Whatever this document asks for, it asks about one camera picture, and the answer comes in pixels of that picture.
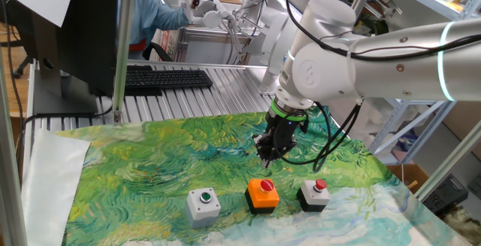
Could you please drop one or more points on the green blue painting print cloth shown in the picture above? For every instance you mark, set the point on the green blue painting print cloth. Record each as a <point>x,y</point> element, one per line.
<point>169,155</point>

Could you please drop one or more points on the brown cardboard box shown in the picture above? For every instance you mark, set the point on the brown cardboard box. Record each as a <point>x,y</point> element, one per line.
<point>409,172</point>

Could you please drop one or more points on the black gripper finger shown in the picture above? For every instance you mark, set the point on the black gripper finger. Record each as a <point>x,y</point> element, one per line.
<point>278,156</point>
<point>263,148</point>

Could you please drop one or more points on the white black box red button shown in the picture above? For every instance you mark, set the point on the white black box red button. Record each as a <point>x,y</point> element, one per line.
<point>312,199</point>

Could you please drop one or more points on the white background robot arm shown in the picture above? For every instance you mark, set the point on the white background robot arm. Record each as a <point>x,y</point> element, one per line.
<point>276,31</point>

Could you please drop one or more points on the grey box green push button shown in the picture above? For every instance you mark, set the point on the grey box green push button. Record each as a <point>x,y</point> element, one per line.
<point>203,210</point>

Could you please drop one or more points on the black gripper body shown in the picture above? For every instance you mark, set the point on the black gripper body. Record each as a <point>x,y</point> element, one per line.
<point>283,133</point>

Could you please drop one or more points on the black computer monitor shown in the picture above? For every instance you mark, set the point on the black computer monitor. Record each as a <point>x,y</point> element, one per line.
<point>90,31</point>

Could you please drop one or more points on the beige fuzzy cloth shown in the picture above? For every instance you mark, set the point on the beige fuzzy cloth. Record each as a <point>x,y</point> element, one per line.
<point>466,227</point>

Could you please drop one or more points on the person in blue shirt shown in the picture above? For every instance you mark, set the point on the person in blue shirt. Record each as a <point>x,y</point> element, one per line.
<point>150,16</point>

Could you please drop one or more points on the orange box red mushroom button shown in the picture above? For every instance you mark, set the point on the orange box red mushroom button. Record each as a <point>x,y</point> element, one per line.
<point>261,199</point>

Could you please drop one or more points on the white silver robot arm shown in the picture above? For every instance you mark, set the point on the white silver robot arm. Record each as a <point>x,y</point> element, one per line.
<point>376,76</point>

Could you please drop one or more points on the black red office chair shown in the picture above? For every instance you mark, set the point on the black red office chair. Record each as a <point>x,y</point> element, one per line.
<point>156,52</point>

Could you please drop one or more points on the black keyboard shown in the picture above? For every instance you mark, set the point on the black keyboard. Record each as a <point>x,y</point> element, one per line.
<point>169,78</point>

